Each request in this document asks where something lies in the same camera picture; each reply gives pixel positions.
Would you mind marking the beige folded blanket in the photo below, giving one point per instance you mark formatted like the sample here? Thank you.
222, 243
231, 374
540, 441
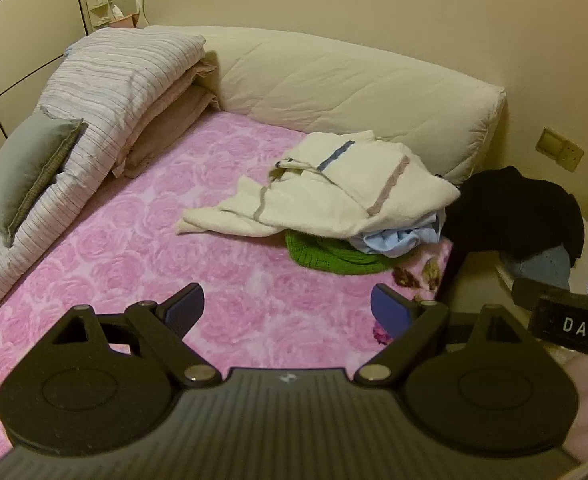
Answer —
174, 115

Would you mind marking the striped folded quilt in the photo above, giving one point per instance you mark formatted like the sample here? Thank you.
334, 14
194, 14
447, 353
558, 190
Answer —
124, 75

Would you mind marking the cream towel with stripes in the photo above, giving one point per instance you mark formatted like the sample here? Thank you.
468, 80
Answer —
373, 195

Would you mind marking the black garment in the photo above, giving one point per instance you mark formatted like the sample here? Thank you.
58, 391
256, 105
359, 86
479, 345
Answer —
513, 210

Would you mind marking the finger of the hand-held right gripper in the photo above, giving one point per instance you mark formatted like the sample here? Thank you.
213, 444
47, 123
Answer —
538, 292

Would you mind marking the blue denim garment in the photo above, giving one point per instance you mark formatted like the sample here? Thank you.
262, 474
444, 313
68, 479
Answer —
543, 265

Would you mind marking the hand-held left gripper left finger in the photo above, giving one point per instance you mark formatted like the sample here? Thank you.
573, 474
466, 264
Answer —
186, 305

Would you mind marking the cream long bolster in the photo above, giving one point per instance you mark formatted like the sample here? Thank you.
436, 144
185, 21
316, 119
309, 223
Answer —
349, 85

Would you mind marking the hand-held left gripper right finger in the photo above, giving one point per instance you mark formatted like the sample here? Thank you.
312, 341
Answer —
389, 310

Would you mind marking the cream wardrobe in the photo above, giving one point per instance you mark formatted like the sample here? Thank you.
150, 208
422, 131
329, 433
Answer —
24, 20

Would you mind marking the light blue garment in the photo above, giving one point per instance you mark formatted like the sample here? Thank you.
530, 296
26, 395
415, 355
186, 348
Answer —
388, 242

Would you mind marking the wall socket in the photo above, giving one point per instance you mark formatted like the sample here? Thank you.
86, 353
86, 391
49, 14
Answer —
558, 149

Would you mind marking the pink tissue box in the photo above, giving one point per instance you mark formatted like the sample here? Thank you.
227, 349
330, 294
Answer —
123, 22

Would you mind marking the green knit garment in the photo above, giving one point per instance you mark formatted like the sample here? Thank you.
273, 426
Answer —
324, 255

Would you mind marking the pink rose blanket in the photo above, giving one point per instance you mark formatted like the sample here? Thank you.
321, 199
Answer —
174, 260

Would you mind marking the grey cushion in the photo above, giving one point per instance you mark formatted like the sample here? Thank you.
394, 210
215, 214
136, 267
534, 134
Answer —
24, 170

